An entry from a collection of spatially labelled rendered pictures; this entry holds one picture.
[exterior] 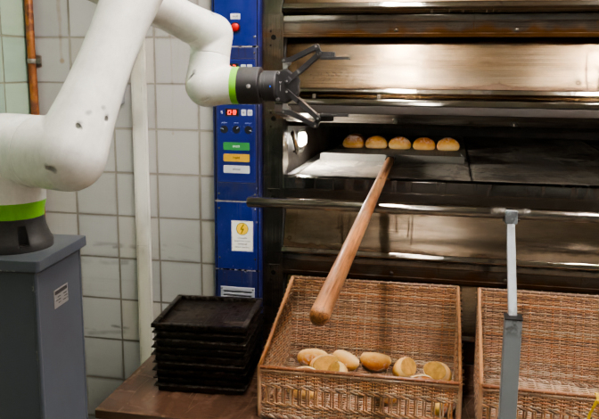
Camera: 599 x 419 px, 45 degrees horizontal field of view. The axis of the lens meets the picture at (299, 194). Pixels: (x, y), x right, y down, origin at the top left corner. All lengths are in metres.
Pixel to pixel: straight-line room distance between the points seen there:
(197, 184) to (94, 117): 1.23
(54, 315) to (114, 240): 1.22
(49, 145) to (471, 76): 1.41
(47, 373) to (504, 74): 1.55
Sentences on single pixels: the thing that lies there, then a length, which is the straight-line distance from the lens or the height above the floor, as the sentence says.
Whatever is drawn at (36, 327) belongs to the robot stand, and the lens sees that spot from 1.40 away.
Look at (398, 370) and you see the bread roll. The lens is 2.28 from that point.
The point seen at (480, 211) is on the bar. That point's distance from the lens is 1.97.
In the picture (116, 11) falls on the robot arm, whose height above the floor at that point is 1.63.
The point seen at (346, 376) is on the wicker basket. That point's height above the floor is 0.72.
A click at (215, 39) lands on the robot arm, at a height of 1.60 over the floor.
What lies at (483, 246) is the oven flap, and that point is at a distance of 2.37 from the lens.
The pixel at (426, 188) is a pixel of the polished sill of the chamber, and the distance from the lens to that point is 2.34.
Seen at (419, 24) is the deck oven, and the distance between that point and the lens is 2.32.
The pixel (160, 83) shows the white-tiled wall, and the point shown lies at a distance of 2.50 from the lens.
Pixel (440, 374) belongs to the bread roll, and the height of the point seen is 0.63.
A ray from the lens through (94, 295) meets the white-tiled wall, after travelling 2.74.
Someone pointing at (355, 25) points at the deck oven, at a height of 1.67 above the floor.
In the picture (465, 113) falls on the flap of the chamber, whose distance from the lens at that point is 2.17.
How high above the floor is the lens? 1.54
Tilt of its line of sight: 10 degrees down
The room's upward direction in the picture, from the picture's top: straight up
